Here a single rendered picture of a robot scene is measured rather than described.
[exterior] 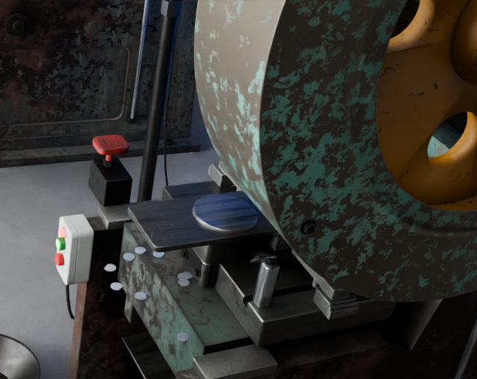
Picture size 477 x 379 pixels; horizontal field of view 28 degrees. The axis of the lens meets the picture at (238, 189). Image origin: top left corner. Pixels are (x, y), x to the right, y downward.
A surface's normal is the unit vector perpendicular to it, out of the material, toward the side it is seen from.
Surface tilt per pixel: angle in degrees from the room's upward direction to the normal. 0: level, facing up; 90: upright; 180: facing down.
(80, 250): 90
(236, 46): 91
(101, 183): 90
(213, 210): 0
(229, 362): 0
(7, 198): 0
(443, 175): 90
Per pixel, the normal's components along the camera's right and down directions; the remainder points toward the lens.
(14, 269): 0.17, -0.84
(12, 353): -0.28, -0.28
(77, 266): 0.45, 0.53
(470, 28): -0.72, 0.11
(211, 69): -0.89, 0.26
